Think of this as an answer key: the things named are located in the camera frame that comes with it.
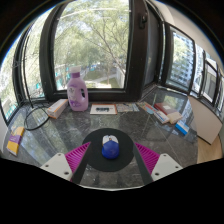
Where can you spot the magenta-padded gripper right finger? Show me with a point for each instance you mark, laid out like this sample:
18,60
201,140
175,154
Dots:
149,160

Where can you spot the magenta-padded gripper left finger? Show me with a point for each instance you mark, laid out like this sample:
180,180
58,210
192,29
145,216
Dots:
76,159

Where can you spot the blue and white computer mouse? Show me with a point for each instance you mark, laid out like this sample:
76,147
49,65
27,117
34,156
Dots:
110,149

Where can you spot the round black mouse pad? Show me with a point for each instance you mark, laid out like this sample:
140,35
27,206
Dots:
95,146

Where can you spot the blue and white box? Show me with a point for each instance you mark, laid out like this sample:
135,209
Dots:
182,127

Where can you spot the tan box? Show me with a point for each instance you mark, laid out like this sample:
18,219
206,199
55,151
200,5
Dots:
176,117

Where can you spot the teal and orange booklet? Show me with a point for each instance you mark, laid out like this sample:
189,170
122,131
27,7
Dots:
147,107

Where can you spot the white and orange carton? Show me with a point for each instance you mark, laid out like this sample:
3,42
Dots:
57,108

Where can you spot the colourful printed leaflet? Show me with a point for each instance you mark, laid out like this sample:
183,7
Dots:
127,107

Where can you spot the white card with orange border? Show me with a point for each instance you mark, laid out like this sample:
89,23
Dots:
103,109

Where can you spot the yellow and purple box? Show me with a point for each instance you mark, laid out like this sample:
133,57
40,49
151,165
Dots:
15,140

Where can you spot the purple detergent bottle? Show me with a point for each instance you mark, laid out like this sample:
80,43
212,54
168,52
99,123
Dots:
77,91

